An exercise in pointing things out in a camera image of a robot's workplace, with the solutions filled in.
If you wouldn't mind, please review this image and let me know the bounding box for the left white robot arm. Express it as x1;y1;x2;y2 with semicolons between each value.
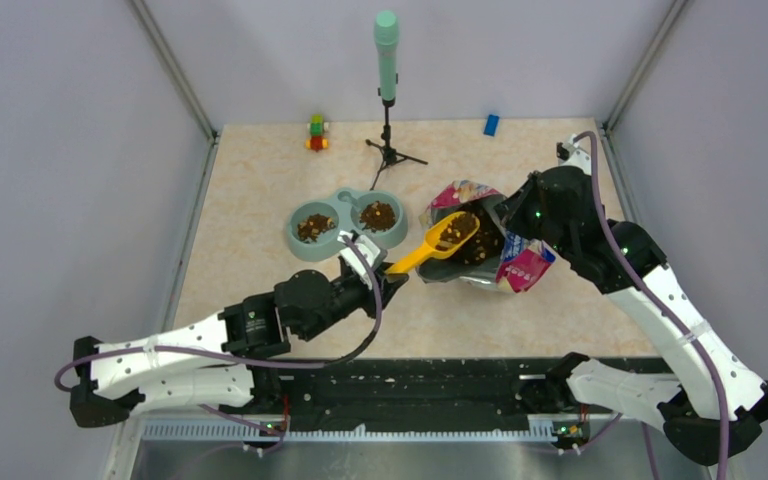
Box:
67;262;409;428

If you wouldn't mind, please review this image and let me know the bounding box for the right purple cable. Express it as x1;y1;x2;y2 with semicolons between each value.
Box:
572;130;731;480

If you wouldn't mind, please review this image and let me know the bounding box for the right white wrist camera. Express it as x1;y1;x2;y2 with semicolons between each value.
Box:
556;142;592;175

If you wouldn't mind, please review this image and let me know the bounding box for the grey cable duct strip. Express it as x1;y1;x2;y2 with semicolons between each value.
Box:
141;419;557;443

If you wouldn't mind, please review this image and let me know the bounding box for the blue block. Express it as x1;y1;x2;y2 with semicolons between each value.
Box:
483;114;500;137

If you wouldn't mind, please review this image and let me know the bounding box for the colourful toy block figure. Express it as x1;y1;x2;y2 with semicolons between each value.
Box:
305;114;329;152

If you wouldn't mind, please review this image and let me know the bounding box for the green microphone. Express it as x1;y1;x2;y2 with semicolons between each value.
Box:
373;10;400;107

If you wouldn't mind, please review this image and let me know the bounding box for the cat food bag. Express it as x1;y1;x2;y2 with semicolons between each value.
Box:
417;180;556;294

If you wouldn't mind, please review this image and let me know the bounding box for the green double pet bowl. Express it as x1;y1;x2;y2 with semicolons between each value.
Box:
284;188;408;262

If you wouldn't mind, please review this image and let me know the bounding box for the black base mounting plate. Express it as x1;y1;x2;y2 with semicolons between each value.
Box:
218;354;677;435

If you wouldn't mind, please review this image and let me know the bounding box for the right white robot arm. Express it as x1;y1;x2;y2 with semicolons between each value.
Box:
496;166;768;466

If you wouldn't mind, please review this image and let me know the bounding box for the yellow plastic scoop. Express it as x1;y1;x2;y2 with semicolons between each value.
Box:
386;211;480;275

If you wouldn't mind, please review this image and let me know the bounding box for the black tripod microphone stand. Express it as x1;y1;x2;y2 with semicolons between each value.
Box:
365;100;428;191

